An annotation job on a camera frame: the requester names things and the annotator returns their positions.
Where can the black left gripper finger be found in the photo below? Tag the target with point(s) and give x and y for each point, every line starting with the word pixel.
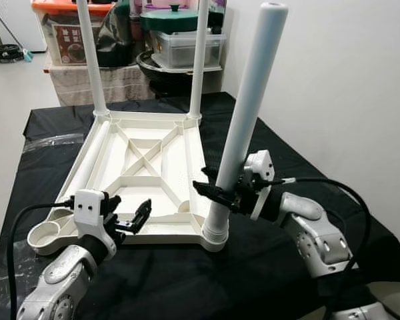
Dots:
pixel 111 202
pixel 142 214

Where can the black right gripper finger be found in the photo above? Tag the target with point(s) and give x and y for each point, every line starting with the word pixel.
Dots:
pixel 208 172
pixel 213 193

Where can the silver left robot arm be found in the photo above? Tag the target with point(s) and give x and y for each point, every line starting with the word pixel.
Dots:
pixel 56 280

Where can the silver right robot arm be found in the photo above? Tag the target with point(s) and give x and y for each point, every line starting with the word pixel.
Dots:
pixel 316 233

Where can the white plastic children table top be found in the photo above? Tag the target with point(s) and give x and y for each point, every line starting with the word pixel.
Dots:
pixel 153 180

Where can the black tablecloth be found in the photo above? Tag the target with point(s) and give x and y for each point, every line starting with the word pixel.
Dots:
pixel 186 286

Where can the black round wok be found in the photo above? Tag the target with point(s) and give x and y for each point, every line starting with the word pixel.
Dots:
pixel 161 74

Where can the beige patterned table cloth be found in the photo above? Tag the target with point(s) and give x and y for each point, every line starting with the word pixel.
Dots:
pixel 70 86

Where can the clear plastic storage bin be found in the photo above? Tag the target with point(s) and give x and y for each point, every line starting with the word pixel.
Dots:
pixel 176 50

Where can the clear crossed tape patch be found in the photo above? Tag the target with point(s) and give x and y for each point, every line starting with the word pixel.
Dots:
pixel 1 286

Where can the dark green round lid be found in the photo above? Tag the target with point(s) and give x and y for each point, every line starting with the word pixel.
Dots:
pixel 170 20

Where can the black plastic bag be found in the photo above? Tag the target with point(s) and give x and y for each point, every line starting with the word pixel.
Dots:
pixel 118 40

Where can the broom with teal head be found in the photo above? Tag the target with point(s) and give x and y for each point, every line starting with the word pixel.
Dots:
pixel 28 56

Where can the storage box with orange lid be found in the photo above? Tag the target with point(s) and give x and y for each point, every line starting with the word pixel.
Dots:
pixel 60 40

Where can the black round floor device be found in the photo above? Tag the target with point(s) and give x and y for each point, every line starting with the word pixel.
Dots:
pixel 6 52

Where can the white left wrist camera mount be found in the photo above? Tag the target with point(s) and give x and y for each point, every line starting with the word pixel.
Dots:
pixel 90 206

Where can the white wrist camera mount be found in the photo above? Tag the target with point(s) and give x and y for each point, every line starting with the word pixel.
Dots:
pixel 258 162
pixel 90 206

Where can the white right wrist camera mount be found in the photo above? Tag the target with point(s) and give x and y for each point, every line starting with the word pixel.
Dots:
pixel 258 162

